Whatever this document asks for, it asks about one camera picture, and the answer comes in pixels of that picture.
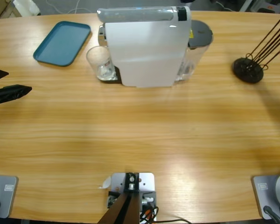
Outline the white paper tab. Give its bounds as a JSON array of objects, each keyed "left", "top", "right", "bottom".
[{"left": 98, "top": 176, "right": 112, "bottom": 189}]

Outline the white capsule coffee machine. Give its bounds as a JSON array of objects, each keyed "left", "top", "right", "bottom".
[{"left": 98, "top": 6, "right": 192, "bottom": 89}]

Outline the clear glass cup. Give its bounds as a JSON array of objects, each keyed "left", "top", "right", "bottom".
[{"left": 85, "top": 45, "right": 117, "bottom": 82}]

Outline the black capsule holder with rods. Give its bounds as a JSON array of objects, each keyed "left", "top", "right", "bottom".
[{"left": 232, "top": 15, "right": 280, "bottom": 84}]

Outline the black power cable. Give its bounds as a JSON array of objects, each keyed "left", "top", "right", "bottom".
[{"left": 157, "top": 218, "right": 192, "bottom": 224}]

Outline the clear water tank black lid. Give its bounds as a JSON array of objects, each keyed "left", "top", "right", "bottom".
[{"left": 175, "top": 20, "right": 214, "bottom": 82}]

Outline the white foam block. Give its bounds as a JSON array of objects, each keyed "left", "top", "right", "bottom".
[{"left": 13, "top": 0, "right": 41, "bottom": 16}]

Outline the white floor cable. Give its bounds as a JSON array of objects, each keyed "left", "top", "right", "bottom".
[{"left": 46, "top": 0, "right": 100, "bottom": 14}]

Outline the white metal frame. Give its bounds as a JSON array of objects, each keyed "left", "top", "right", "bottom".
[{"left": 238, "top": 0, "right": 257, "bottom": 12}]

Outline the white block with dark post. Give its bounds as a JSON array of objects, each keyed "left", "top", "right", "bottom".
[{"left": 99, "top": 172, "right": 157, "bottom": 224}]

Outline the orange black cable bundle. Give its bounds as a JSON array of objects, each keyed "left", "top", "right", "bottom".
[{"left": 139, "top": 204, "right": 159, "bottom": 224}]

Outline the grey coffee machine lever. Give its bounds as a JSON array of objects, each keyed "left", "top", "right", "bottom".
[{"left": 97, "top": 6, "right": 175, "bottom": 23}]

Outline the grey equipment box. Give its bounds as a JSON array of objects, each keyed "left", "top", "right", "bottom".
[{"left": 256, "top": 0, "right": 280, "bottom": 14}]

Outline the teal plastic tray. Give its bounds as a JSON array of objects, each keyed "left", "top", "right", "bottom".
[{"left": 33, "top": 21, "right": 92, "bottom": 68}]

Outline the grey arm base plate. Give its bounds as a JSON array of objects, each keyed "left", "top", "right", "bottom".
[
  {"left": 0, "top": 175, "right": 19, "bottom": 219},
  {"left": 251, "top": 172, "right": 280, "bottom": 220}
]

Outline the brown cardboard box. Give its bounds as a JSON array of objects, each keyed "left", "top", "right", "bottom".
[{"left": 0, "top": 0, "right": 14, "bottom": 21}]

